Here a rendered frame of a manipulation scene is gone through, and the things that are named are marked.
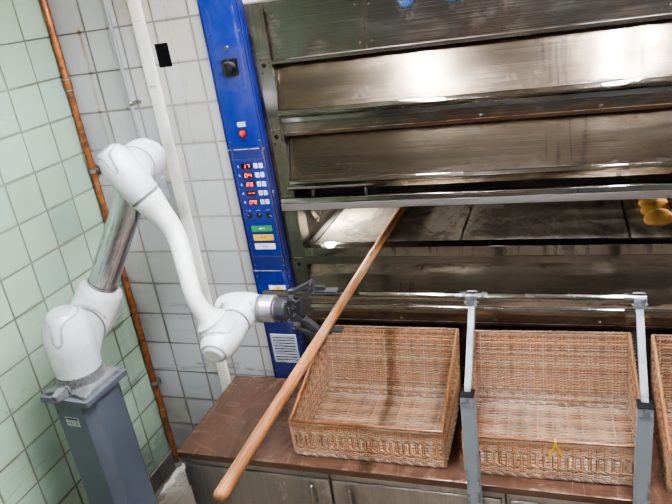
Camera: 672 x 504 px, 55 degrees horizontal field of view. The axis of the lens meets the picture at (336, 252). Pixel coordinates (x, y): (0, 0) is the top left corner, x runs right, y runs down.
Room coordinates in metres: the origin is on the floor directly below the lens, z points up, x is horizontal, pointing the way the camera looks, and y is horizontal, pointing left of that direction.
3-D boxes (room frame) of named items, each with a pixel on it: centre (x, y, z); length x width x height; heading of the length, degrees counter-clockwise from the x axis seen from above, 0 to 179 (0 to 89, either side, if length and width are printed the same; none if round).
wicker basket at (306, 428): (2.04, -0.08, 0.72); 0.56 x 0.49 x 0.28; 70
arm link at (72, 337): (1.94, 0.91, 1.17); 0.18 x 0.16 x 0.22; 175
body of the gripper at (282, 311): (1.86, 0.17, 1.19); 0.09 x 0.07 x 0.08; 69
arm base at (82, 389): (1.92, 0.92, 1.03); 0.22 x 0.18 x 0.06; 155
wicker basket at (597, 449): (1.83, -0.65, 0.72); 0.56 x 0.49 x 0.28; 71
